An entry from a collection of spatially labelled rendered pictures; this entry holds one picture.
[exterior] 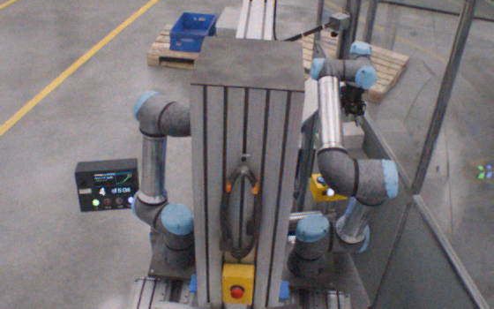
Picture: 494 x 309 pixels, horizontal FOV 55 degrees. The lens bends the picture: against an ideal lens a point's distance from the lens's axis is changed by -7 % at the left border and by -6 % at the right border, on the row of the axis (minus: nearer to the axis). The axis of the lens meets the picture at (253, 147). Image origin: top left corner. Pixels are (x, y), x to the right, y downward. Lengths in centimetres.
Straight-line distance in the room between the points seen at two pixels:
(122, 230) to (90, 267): 38
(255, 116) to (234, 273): 49
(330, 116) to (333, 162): 16
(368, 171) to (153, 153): 75
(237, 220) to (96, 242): 233
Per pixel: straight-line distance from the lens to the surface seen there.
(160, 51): 554
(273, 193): 126
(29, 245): 368
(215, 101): 111
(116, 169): 212
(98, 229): 366
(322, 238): 186
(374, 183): 151
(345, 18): 275
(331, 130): 157
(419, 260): 255
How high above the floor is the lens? 257
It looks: 37 degrees down
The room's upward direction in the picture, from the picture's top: 3 degrees clockwise
